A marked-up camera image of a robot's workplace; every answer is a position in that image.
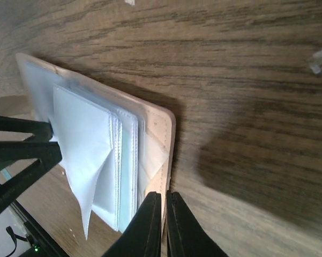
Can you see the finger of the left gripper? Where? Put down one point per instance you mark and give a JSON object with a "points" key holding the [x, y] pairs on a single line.
{"points": [[40, 131]]}

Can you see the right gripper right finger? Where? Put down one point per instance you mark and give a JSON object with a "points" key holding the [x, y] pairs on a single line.
{"points": [[185, 236]]}

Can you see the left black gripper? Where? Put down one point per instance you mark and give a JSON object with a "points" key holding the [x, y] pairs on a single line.
{"points": [[47, 155]]}

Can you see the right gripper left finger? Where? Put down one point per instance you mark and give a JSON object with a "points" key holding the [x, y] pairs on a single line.
{"points": [[142, 237]]}

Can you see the beige leather card holder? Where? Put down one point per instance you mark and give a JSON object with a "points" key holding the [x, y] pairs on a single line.
{"points": [[116, 148]]}

